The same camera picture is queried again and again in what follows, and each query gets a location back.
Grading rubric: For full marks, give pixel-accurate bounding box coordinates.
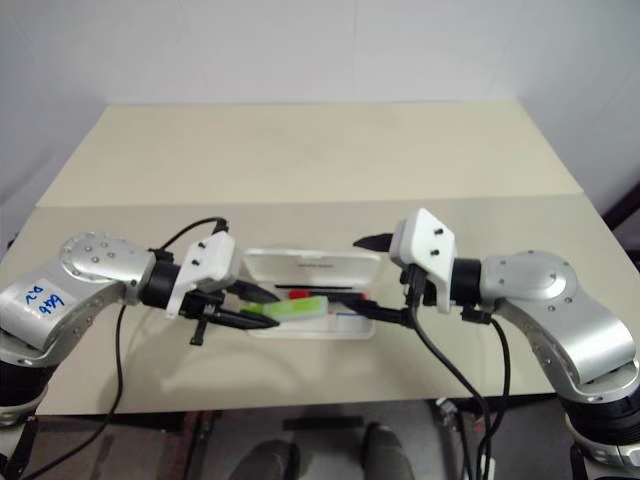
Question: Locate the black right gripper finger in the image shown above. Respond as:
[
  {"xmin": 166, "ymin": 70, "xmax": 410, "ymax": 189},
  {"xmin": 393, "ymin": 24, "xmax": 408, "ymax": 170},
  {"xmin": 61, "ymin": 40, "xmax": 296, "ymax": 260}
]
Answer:
[
  {"xmin": 353, "ymin": 232, "xmax": 397, "ymax": 253},
  {"xmin": 339, "ymin": 294, "xmax": 417, "ymax": 330}
]

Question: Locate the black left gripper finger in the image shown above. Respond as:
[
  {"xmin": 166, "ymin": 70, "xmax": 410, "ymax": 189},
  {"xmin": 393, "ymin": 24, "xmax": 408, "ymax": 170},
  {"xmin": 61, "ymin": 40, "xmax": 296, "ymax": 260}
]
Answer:
[
  {"xmin": 227, "ymin": 280, "xmax": 275, "ymax": 304},
  {"xmin": 212, "ymin": 311, "xmax": 282, "ymax": 332}
]

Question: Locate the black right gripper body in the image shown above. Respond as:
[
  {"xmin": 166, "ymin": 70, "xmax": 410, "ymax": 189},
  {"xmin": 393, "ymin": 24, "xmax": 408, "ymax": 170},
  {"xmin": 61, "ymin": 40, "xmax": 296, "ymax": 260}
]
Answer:
[{"xmin": 399, "ymin": 264, "xmax": 437, "ymax": 307}]

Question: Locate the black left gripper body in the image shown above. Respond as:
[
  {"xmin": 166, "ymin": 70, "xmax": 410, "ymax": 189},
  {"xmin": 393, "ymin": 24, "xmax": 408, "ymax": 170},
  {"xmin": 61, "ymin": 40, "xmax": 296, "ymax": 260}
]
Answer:
[{"xmin": 179, "ymin": 290, "xmax": 227, "ymax": 347}]

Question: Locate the white plastic pencil case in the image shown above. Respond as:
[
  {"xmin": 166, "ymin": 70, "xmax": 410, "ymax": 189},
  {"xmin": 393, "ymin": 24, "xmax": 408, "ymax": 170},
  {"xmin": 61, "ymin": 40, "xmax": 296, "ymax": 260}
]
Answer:
[{"xmin": 242, "ymin": 248, "xmax": 385, "ymax": 342}]

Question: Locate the thin black pen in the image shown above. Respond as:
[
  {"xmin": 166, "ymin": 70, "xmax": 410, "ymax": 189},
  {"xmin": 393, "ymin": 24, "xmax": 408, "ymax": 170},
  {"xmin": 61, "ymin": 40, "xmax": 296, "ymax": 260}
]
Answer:
[{"xmin": 273, "ymin": 284, "xmax": 352, "ymax": 292}]

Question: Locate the black bar under table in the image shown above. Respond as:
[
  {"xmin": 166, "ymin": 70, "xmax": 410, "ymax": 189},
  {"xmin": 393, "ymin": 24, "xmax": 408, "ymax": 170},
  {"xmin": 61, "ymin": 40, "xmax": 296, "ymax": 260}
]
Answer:
[{"xmin": 282, "ymin": 417, "xmax": 364, "ymax": 432}]

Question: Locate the dark rounded shape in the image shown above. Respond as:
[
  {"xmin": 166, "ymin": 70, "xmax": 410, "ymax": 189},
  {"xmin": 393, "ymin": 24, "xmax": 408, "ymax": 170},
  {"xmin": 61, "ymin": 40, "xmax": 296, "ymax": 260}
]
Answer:
[
  {"xmin": 362, "ymin": 422, "xmax": 416, "ymax": 480},
  {"xmin": 234, "ymin": 442, "xmax": 301, "ymax": 480}
]

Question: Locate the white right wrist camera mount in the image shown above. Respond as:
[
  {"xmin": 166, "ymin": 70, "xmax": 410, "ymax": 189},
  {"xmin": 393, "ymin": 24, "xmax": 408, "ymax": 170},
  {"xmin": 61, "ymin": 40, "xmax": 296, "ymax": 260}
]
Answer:
[{"xmin": 388, "ymin": 208, "xmax": 456, "ymax": 315}]

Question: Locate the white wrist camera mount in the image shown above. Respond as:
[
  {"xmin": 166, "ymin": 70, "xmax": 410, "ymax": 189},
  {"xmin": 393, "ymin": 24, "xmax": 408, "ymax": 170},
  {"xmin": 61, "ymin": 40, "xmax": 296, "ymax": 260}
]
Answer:
[
  {"xmin": 388, "ymin": 208, "xmax": 456, "ymax": 315},
  {"xmin": 166, "ymin": 232, "xmax": 240, "ymax": 319}
]

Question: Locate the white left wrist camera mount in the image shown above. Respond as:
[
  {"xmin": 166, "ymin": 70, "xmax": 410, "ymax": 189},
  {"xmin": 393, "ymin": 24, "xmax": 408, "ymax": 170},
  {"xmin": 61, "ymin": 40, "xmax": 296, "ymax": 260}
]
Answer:
[{"xmin": 166, "ymin": 232, "xmax": 240, "ymax": 319}]

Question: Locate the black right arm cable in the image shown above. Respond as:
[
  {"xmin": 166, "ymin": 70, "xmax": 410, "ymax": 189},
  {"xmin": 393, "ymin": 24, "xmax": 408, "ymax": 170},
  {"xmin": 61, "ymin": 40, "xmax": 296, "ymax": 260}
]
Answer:
[
  {"xmin": 408, "ymin": 292, "xmax": 489, "ymax": 480},
  {"xmin": 462, "ymin": 307, "xmax": 512, "ymax": 480}
]

